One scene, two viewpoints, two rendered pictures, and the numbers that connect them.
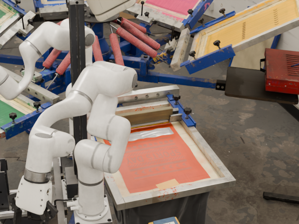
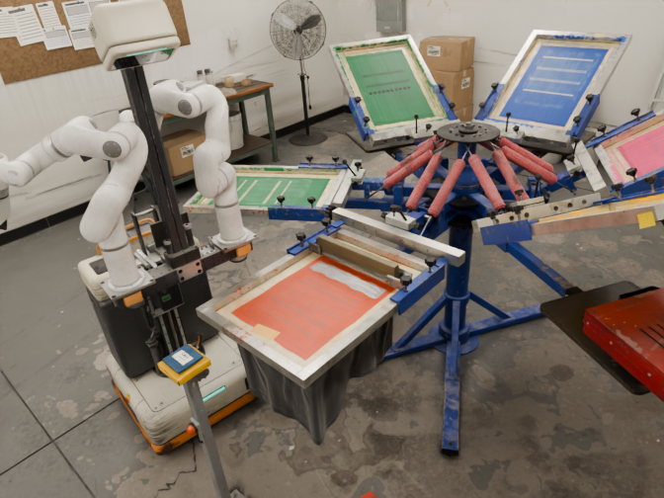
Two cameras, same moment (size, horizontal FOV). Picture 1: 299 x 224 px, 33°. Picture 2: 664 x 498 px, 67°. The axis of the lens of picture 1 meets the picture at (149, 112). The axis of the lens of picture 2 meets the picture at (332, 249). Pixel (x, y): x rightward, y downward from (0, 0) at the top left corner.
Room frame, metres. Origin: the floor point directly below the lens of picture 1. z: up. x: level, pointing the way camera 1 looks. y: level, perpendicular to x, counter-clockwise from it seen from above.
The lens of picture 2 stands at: (1.53, -1.50, 2.13)
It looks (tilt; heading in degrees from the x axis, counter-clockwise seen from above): 31 degrees down; 66
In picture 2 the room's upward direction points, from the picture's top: 5 degrees counter-clockwise
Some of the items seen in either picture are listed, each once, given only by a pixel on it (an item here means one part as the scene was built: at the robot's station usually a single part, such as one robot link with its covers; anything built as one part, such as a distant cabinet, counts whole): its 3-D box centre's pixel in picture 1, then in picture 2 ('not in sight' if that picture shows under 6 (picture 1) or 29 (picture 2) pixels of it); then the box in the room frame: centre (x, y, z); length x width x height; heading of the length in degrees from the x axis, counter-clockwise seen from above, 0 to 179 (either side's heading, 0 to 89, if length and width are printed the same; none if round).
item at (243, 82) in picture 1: (194, 80); (545, 271); (3.01, -0.29, 0.91); 1.34 x 0.40 x 0.08; 81
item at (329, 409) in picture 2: not in sight; (357, 366); (2.16, -0.22, 0.74); 0.46 x 0.04 x 0.42; 21
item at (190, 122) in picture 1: (180, 114); (418, 287); (2.46, -0.18, 0.98); 0.30 x 0.05 x 0.07; 21
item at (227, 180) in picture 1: (149, 146); (323, 290); (2.13, -0.01, 0.97); 0.79 x 0.58 x 0.04; 21
